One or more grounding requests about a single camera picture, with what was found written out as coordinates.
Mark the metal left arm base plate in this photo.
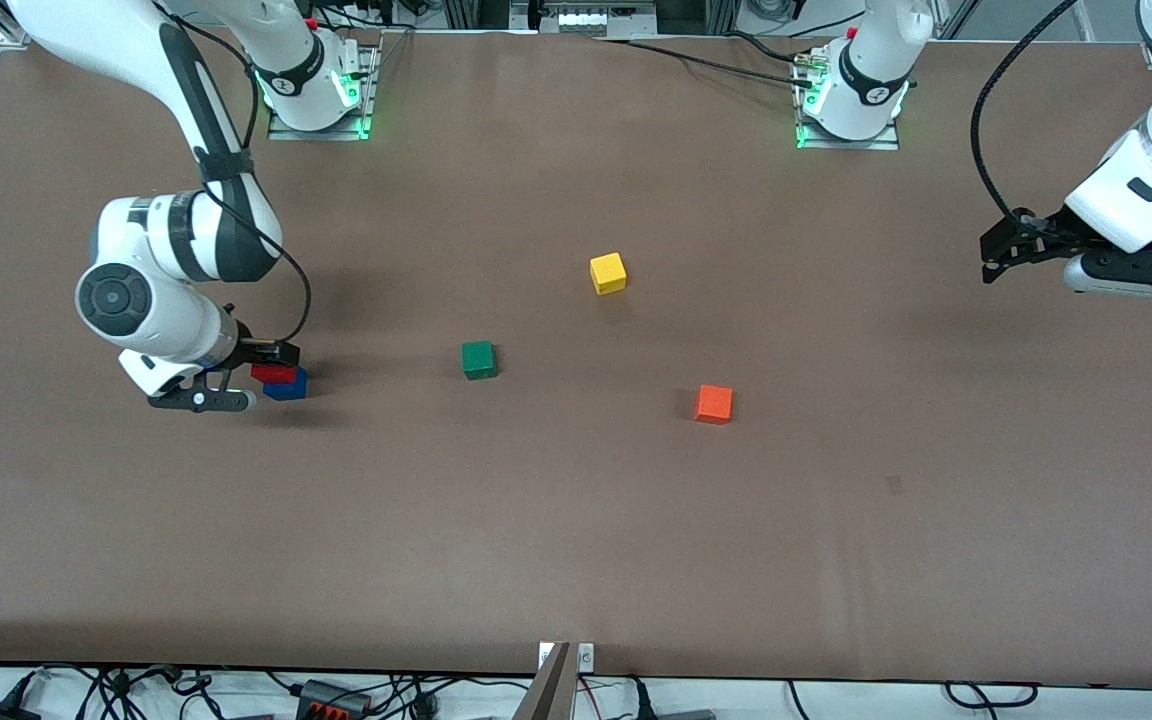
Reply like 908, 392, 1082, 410
794, 50, 903, 152

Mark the orange wooden block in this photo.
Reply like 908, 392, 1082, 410
694, 384, 735, 425

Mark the black looped cable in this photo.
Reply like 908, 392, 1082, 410
944, 681, 1039, 710

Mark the brown table mat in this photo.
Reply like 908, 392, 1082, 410
0, 22, 1152, 691

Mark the black orange connector block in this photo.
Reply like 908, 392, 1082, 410
296, 679, 374, 719

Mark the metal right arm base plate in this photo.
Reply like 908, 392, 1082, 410
266, 45, 379, 142

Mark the small metal post bracket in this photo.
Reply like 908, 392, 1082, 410
538, 642, 597, 673

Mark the aluminium camera post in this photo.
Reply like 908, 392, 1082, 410
514, 642, 577, 720

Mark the yellow wooden block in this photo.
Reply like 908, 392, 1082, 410
589, 252, 628, 296

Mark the long black table cable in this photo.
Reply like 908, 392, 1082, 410
596, 38, 822, 89

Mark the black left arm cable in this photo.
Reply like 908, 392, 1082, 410
971, 0, 1079, 219

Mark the grey electronics box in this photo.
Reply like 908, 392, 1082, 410
534, 0, 659, 37

